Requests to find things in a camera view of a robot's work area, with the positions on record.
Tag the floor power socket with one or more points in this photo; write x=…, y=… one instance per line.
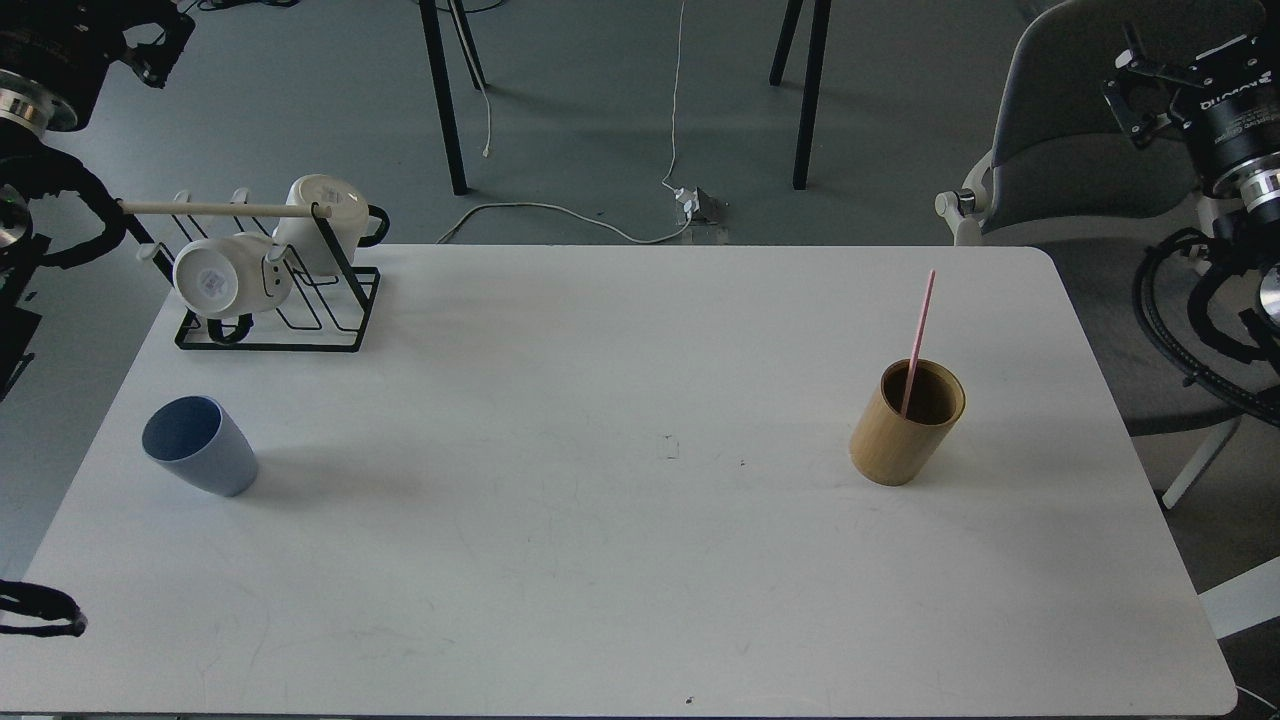
x=698, y=207

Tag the black table leg right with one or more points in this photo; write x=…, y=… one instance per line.
x=814, y=65

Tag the black table leg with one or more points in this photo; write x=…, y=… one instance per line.
x=814, y=65
x=441, y=82

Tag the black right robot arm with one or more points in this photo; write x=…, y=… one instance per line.
x=1224, y=105

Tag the white mug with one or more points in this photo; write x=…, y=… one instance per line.
x=222, y=278
x=337, y=220

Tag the black table leg left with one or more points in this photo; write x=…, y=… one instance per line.
x=441, y=82

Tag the white mug front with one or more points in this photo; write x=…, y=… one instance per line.
x=222, y=278

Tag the grey office chair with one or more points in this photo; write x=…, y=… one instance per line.
x=1062, y=176

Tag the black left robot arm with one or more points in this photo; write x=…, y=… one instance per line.
x=54, y=59

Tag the bamboo cylindrical holder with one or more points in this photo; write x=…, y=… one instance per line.
x=905, y=421

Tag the white mug rear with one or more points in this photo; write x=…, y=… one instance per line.
x=337, y=220

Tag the blue plastic cup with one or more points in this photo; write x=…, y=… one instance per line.
x=194, y=438

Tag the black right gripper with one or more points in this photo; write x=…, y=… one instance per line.
x=1147, y=96

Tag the black wire mug rack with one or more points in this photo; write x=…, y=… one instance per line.
x=330, y=315

